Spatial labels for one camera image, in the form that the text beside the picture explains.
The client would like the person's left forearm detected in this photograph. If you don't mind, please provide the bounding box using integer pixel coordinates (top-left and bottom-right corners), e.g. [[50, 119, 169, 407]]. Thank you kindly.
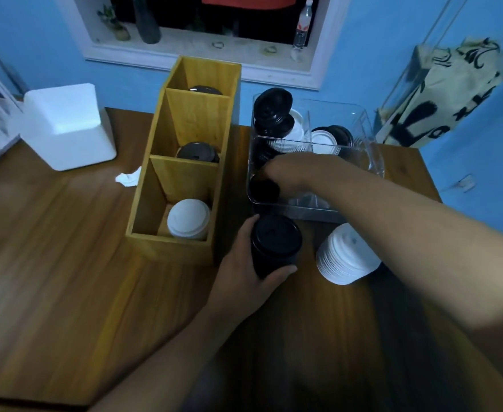
[[88, 308, 243, 412]]

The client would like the dark glass vase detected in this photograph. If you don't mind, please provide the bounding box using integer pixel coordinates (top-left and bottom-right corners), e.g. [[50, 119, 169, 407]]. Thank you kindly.
[[132, 0, 163, 45]]

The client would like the white domed cup lid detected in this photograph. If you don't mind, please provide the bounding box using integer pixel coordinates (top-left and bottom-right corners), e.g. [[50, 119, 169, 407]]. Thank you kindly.
[[315, 223, 383, 286]]

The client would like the clear plastic container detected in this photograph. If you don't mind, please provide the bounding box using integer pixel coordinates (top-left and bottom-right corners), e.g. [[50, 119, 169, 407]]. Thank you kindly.
[[246, 93, 385, 224]]

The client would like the clear plastic water bottle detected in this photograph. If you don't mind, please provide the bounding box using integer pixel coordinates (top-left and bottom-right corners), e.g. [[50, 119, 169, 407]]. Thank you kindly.
[[293, 0, 314, 50]]

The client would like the small potted plant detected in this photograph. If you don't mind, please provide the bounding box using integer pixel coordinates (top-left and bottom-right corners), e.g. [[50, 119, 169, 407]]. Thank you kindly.
[[96, 3, 131, 41]]

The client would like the person's left hand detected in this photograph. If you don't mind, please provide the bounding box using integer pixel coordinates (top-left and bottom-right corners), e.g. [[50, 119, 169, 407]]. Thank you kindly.
[[206, 214, 298, 327]]

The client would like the hanging rope shelf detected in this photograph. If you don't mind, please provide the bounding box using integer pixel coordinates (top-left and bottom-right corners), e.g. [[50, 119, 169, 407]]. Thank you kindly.
[[373, 0, 503, 138]]

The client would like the cream tote bag black print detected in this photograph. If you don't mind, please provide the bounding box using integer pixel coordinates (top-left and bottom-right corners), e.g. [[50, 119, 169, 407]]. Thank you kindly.
[[375, 37, 503, 149]]

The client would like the person's right forearm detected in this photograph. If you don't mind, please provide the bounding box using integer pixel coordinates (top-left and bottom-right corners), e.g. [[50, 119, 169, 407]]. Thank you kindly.
[[315, 160, 503, 412]]

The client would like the white foam box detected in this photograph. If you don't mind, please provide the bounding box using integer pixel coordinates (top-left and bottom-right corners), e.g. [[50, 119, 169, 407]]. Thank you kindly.
[[19, 83, 118, 171]]

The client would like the person's right hand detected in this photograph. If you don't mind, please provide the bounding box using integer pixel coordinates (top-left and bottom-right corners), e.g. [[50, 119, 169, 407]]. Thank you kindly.
[[259, 152, 343, 200]]

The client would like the wooden three-compartment organizer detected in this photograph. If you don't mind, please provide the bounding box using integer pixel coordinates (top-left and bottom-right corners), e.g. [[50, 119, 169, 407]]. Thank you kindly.
[[126, 55, 242, 266]]

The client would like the red curtain panel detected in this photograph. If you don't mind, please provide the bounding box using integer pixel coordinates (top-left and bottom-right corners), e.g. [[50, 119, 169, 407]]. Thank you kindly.
[[199, 0, 298, 10]]

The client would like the white window frame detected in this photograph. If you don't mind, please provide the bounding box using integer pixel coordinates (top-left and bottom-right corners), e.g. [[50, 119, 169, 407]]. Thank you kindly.
[[53, 0, 353, 90]]

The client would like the crumpled white tissue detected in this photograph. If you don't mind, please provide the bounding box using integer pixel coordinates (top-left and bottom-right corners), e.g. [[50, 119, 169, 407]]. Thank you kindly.
[[115, 166, 143, 187]]

